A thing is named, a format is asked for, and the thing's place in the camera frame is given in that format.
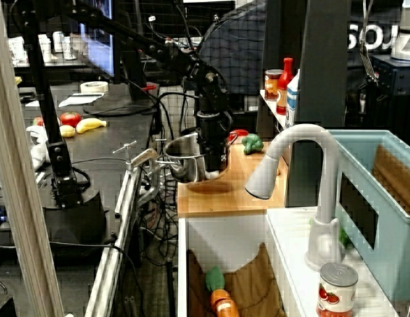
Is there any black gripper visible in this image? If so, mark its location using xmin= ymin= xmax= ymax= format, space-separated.
xmin=195 ymin=110 xmax=233 ymax=173

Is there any stainless steel pot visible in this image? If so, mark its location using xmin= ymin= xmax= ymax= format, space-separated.
xmin=155 ymin=131 xmax=239 ymax=184

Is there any red white toy sushi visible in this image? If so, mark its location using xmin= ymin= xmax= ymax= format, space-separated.
xmin=228 ymin=129 xmax=250 ymax=145

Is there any green toy broccoli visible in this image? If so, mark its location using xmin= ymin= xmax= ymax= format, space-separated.
xmin=241 ymin=133 xmax=265 ymax=156

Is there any metal c-clamp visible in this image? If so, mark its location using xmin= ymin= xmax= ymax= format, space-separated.
xmin=112 ymin=140 xmax=166 ymax=201

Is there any white toy sink basin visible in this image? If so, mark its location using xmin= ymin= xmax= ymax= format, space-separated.
xmin=176 ymin=207 xmax=400 ymax=317

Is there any toy beans can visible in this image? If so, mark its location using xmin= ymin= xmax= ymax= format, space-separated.
xmin=264 ymin=69 xmax=284 ymax=102

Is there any toy milk carton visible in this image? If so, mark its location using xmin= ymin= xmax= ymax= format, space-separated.
xmin=285 ymin=69 xmax=301 ymax=129

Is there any grey toy faucet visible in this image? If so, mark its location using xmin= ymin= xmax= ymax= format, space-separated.
xmin=244 ymin=123 xmax=345 ymax=273

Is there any red toy sauce bottle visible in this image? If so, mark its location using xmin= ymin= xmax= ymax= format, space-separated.
xmin=275 ymin=57 xmax=296 ymax=116

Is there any dark office chair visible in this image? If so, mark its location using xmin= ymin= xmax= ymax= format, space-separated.
xmin=197 ymin=1 xmax=269 ymax=97

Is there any yellow toy banana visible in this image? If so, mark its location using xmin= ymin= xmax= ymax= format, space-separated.
xmin=75 ymin=117 xmax=108 ymax=135

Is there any brown cloth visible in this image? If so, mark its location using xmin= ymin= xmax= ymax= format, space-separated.
xmin=371 ymin=144 xmax=410 ymax=216
xmin=186 ymin=242 xmax=287 ymax=317

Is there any white tape roll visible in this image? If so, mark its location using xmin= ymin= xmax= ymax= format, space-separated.
xmin=79 ymin=80 xmax=110 ymax=94

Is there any black toy kitchen cabinet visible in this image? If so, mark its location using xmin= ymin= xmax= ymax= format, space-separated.
xmin=256 ymin=0 xmax=353 ymax=209

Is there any white paper sheet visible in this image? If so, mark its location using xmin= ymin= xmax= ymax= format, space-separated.
xmin=57 ymin=92 xmax=106 ymax=108

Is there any toy carrot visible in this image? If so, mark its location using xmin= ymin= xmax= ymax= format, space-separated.
xmin=204 ymin=265 xmax=241 ymax=317

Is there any red toy tomato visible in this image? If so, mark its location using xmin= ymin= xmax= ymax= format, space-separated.
xmin=59 ymin=111 xmax=83 ymax=128

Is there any yellow toy lemon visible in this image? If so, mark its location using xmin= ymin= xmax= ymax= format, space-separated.
xmin=59 ymin=124 xmax=77 ymax=139

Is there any light green toy vegetable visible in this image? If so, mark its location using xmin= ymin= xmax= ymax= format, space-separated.
xmin=308 ymin=216 xmax=353 ymax=249

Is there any computer monitor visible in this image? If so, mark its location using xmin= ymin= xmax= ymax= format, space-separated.
xmin=78 ymin=0 xmax=159 ymax=116

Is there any silver drink can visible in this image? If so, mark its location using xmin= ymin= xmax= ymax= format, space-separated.
xmin=61 ymin=36 xmax=77 ymax=61
xmin=52 ymin=30 xmax=65 ymax=54

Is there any toy tomato can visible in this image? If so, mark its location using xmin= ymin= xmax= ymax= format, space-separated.
xmin=316 ymin=262 xmax=360 ymax=317

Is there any light blue plastic bin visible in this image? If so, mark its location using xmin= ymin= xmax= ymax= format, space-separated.
xmin=326 ymin=129 xmax=410 ymax=303

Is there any white plastic cup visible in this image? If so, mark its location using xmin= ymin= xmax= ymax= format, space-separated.
xmin=37 ymin=34 xmax=53 ymax=64

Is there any aluminium frame rail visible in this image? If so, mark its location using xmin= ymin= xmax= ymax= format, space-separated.
xmin=84 ymin=164 xmax=143 ymax=317

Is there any light wooden post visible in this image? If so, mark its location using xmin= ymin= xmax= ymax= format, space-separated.
xmin=0 ymin=0 xmax=66 ymax=317

